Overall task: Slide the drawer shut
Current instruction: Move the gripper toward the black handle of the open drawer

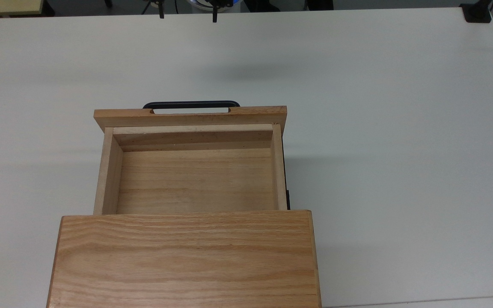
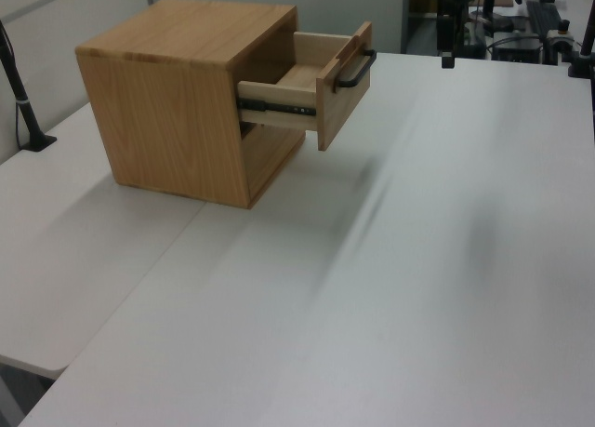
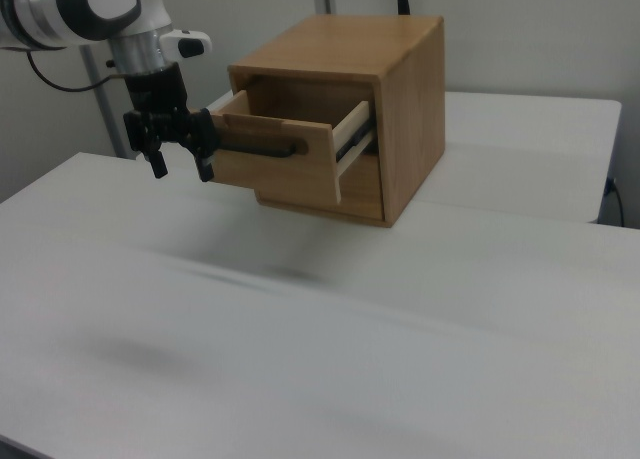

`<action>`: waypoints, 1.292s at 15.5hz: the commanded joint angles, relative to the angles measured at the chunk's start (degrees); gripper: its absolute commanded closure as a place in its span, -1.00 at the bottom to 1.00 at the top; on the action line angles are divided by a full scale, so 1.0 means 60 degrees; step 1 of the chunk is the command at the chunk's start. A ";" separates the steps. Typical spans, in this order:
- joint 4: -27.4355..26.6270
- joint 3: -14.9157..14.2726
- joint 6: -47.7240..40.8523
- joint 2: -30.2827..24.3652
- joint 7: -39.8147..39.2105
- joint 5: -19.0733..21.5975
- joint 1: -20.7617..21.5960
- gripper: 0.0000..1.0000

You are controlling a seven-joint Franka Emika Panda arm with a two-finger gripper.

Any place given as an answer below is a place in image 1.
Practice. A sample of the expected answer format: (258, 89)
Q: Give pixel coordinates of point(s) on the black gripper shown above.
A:
(157, 2)

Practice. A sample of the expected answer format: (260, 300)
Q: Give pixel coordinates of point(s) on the wooden drawer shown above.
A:
(193, 171)

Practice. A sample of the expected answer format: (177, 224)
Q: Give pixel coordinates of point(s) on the pale yellow table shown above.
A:
(7, 6)

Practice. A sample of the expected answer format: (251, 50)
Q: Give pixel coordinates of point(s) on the wooden cabinet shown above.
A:
(184, 263)

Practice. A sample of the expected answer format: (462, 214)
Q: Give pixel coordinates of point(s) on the black table clamp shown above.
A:
(477, 13)

